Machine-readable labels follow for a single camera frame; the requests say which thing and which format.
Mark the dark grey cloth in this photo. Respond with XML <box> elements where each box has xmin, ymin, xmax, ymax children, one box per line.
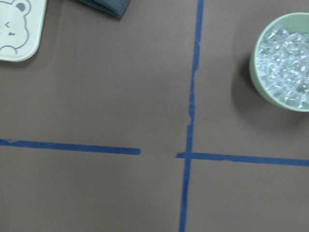
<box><xmin>79</xmin><ymin>0</ymin><xmax>130</xmax><ymax>19</ymax></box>

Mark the green bowl of ice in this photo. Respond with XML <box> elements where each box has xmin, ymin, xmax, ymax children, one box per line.
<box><xmin>249</xmin><ymin>13</ymin><xmax>309</xmax><ymax>112</ymax></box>

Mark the cream bear tray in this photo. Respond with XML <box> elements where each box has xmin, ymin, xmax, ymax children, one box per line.
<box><xmin>0</xmin><ymin>0</ymin><xmax>47</xmax><ymax>62</ymax></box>

